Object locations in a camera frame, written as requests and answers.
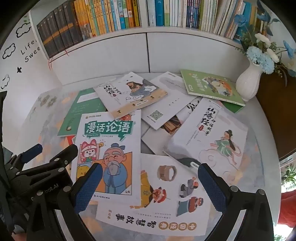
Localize row of dark hardcover volumes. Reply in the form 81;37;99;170
36;2;83;59

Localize row of yellow spined books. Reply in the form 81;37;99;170
73;0;142;37

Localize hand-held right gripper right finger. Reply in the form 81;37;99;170
198;163;275;241

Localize white book cartoon old man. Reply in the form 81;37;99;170
70;110;142;207

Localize red cloth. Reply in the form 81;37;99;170
280;190;296;230

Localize white book woman green dress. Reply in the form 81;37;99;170
165;98;248;184

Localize cloud outline wall decal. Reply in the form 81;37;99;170
16;23;31;37
0;74;10;90
2;44;16;59

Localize teal green softcover book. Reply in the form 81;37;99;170
57;88;107;138

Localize white book small folk figures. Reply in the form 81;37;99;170
95;153;212;237

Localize light green picture book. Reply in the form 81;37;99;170
180;69;246;107

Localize potted green plant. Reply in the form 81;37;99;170
281;162;296;186

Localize brown wooden cabinet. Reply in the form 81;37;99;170
254;67;296;160

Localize white book orange robed figure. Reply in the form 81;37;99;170
141;71;202;131

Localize pink book garden picture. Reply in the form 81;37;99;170
185;98;204;116

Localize blue and white artificial flowers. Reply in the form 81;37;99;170
232;0;296;80

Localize row of thin colourful books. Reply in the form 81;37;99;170
148;0;258;43

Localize black lettering wall decal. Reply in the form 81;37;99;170
20;39;41;63

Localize dark green softcover book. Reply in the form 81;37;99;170
221;100;243;114

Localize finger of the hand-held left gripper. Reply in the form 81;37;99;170
18;145;78;183
5;144;43;172

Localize small black and white object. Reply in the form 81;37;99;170
178;157;202;169

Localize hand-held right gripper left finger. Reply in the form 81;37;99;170
26;163;104;241

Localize white book with swordsman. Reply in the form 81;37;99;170
141;111;193;155

